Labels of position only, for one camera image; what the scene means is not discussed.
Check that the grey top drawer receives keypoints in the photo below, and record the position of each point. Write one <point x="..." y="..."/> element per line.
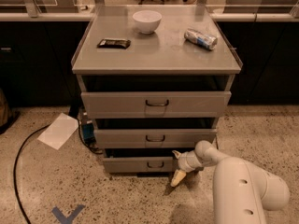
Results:
<point x="155" y="104"/>

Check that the grey bottom drawer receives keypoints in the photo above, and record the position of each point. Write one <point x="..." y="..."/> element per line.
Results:
<point x="140" y="165"/>

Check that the grey drawer cabinet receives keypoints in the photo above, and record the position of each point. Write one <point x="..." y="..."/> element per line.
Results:
<point x="161" y="61"/>

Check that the brown bag at left edge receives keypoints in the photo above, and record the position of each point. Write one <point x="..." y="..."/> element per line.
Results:
<point x="5" y="111"/>

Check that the white paper sheet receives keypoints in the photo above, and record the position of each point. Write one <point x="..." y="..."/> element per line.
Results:
<point x="59" y="131"/>

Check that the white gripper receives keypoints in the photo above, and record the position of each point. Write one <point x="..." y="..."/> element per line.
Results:
<point x="186" y="162"/>

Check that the black snack bar packet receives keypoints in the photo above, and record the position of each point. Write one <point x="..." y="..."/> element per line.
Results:
<point x="111" y="43"/>

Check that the crushed silver blue can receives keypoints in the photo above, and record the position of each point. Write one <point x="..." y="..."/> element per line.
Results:
<point x="206" y="41"/>

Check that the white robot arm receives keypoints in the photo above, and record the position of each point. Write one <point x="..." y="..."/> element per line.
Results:
<point x="242" y="191"/>

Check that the grey middle drawer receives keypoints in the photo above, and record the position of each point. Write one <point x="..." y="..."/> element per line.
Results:
<point x="152" y="138"/>

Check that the grey drawer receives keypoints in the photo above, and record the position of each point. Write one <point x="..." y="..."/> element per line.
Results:
<point x="155" y="104"/>
<point x="152" y="138"/>
<point x="140" y="165"/>

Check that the white bowl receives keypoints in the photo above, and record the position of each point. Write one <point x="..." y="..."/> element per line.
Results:
<point x="147" y="21"/>

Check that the blue power box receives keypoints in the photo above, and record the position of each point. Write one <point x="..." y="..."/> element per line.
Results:
<point x="87" y="131"/>

